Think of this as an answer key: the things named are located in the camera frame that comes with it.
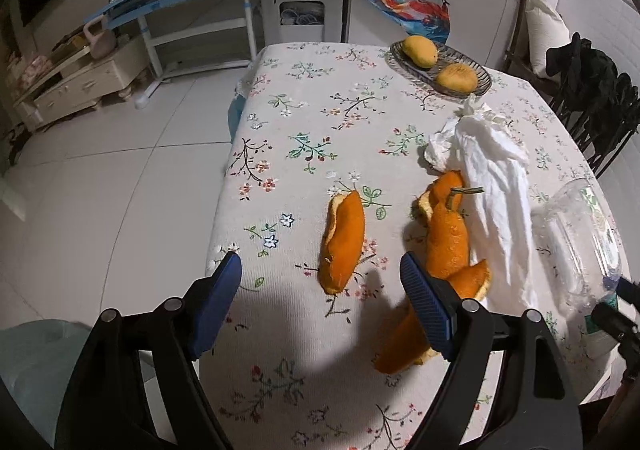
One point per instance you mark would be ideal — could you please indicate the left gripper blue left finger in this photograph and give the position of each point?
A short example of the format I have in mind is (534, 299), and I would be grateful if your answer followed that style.
(212, 300)

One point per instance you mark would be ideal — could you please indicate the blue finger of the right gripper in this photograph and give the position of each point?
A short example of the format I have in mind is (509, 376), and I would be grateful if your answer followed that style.
(613, 322)

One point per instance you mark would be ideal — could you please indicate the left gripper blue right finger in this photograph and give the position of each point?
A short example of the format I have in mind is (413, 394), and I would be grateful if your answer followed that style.
(434, 302)

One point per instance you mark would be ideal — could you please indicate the small orange peel piece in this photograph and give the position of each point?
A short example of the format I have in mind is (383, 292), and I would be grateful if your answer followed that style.
(401, 341)

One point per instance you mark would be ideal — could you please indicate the orange peel with stem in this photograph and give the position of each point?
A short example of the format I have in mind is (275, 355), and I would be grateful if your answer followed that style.
(447, 249)

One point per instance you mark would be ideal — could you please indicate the clear plastic water bottle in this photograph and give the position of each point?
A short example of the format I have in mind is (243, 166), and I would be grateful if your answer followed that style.
(584, 259)

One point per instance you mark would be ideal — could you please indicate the white paper towel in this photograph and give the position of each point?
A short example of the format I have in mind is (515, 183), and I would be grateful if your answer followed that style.
(499, 220)

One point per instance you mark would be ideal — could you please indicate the long orange peel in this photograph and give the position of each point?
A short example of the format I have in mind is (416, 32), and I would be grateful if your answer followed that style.
(342, 242)

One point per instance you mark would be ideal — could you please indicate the floral tablecloth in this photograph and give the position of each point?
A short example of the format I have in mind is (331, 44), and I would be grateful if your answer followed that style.
(292, 367)

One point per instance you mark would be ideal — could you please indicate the teal grey seat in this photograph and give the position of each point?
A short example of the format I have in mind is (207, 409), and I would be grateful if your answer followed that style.
(37, 360)

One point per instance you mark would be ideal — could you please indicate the black folded chairs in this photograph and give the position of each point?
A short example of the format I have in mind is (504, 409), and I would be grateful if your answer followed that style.
(597, 103)

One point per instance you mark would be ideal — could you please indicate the yellow mango near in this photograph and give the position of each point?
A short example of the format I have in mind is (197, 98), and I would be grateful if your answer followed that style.
(457, 77)

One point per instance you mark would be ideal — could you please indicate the yellow mango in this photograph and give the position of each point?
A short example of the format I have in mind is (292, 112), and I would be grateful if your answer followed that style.
(457, 77)
(422, 51)

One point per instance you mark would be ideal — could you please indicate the cream drawer cabinet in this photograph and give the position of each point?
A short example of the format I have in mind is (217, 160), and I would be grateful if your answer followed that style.
(85, 87)

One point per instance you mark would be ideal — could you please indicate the yellow mango far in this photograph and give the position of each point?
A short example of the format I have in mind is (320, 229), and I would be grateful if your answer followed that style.
(422, 51)

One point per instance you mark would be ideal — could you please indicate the blue study desk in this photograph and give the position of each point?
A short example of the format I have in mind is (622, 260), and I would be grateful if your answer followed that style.
(121, 12)

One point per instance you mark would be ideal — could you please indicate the wooden chair with cushion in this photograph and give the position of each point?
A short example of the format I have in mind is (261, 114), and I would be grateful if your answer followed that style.
(538, 28)

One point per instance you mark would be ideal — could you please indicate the white plastic stool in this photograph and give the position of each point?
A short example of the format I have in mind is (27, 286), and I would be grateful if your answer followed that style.
(286, 21)

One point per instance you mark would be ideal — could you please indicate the woven wire fruit basket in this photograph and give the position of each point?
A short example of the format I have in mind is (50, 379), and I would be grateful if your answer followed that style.
(446, 57)

